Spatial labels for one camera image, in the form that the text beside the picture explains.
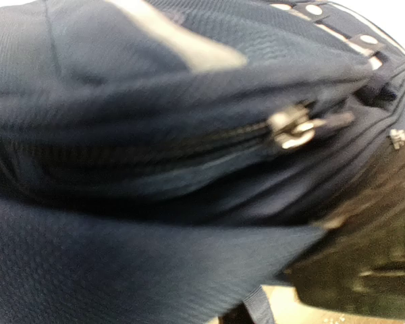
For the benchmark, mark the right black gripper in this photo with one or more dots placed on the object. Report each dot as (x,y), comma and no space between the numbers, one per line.
(359,266)

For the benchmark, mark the navy blue student backpack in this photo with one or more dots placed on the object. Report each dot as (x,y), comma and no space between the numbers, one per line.
(163,161)

